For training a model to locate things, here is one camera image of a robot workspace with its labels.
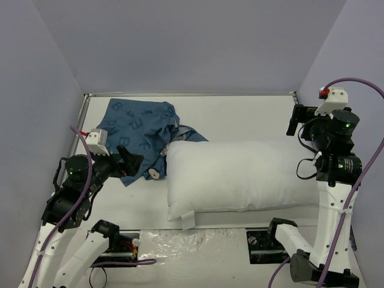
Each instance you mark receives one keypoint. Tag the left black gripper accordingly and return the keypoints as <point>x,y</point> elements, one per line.
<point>120,165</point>

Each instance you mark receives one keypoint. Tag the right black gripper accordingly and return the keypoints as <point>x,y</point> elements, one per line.
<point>300,114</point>

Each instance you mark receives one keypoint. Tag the blue cartoon print pillowcase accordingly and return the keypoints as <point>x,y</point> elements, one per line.
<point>145,128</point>

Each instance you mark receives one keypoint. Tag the white pillow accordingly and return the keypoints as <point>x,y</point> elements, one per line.
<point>237,176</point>

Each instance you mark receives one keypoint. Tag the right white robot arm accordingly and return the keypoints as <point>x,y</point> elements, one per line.
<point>327,262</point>

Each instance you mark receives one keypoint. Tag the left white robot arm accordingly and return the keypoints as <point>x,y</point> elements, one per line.
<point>70,205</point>

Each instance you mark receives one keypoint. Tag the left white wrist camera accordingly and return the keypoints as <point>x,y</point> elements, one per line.
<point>96,141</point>

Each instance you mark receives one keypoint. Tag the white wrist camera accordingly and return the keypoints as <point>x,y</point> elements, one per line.
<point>96,141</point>
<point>334,98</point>

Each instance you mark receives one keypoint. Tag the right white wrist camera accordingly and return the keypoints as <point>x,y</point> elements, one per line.
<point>334,98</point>

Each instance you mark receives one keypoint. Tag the aluminium table edge rail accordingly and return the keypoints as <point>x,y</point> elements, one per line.
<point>80,121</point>

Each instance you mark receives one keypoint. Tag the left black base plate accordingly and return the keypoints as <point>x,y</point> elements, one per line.
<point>120,253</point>

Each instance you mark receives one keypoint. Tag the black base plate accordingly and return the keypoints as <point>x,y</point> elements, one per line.
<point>120,253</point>
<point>262,250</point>

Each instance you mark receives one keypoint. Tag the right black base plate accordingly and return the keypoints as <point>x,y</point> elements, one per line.
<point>262,250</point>

